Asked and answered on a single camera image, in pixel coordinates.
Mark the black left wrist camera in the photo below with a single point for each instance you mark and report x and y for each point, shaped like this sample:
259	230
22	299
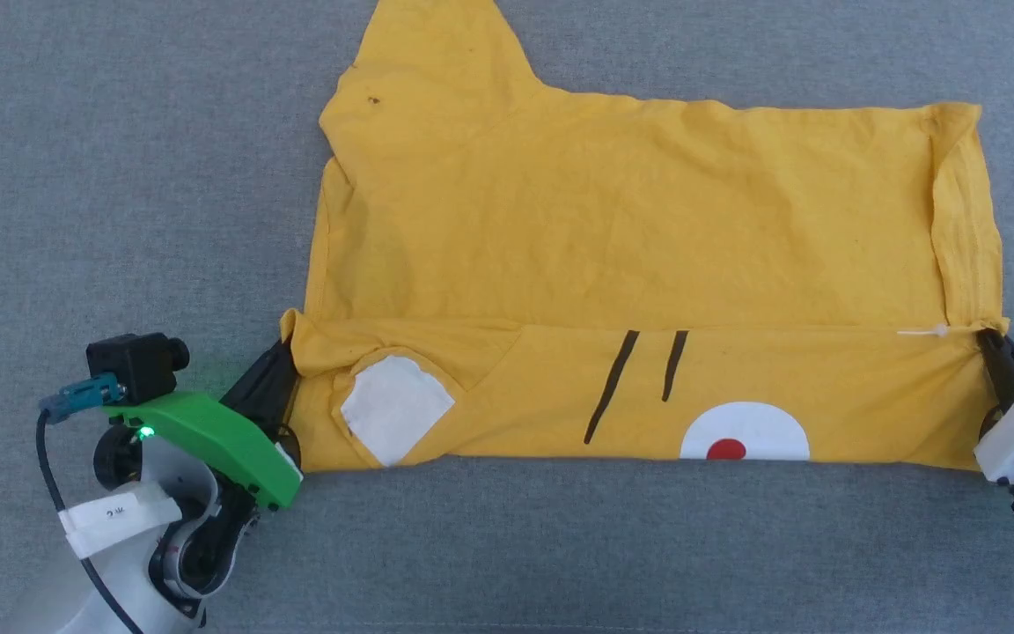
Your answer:
128	361

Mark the white tape label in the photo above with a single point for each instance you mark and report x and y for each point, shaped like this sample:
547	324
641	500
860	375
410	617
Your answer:
115	515

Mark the yellow t-shirt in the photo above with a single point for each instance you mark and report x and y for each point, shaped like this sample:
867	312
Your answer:
630	246

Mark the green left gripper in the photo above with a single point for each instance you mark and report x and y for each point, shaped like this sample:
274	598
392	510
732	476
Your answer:
208	436

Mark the grey fabric sofa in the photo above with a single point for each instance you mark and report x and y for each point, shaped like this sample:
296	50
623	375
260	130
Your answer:
120	176

